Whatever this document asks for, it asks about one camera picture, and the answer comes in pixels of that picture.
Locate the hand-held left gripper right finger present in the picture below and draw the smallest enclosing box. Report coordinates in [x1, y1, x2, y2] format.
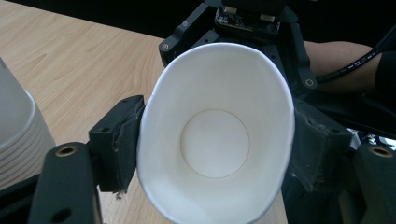
[281, 98, 353, 193]

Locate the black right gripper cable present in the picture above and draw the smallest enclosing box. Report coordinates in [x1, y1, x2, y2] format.
[315, 23, 396, 86]

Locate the single white paper cup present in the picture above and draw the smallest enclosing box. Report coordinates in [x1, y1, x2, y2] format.
[135, 41, 296, 224]

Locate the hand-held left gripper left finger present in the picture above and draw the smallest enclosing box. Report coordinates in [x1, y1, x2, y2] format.
[88, 94, 146, 194]

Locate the stack of white paper cups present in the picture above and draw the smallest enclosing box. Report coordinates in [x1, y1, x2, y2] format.
[0, 57, 58, 191]

